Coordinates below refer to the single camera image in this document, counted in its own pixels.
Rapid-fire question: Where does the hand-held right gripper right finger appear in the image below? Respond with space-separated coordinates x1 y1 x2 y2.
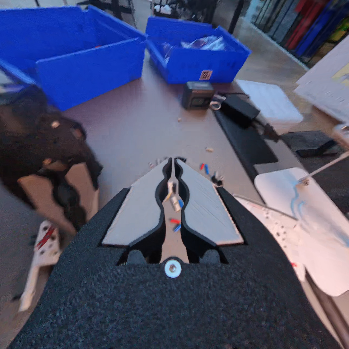
174 158 244 246

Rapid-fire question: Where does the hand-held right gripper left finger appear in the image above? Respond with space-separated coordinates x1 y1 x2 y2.
102 158 173 247

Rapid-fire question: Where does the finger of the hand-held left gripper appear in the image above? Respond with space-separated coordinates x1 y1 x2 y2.
65 162 100 222
18 174 77 236

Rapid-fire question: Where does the white spotted toy panel assembly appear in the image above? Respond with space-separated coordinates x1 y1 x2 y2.
19 220 63 312

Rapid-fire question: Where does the toy sticker sheet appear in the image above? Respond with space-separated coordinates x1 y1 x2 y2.
234 195 308 282

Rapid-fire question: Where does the blue plastic bin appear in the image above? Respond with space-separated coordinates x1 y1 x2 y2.
0 5 148 112
146 16 251 85

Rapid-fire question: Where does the white metal stand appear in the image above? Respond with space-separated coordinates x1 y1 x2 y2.
254 153 349 298

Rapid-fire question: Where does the black power adapter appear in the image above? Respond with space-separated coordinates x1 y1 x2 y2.
222 94 261 129

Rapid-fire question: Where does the black device with green display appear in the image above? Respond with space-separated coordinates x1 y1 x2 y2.
182 81 214 110

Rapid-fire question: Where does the white plastic sheet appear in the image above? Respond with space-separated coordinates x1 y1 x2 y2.
236 80 304 134

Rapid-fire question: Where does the open building instruction booklet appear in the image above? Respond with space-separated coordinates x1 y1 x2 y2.
294 35 349 123

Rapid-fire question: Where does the storage rack with coloured bins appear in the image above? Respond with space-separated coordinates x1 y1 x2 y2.
251 0 349 66

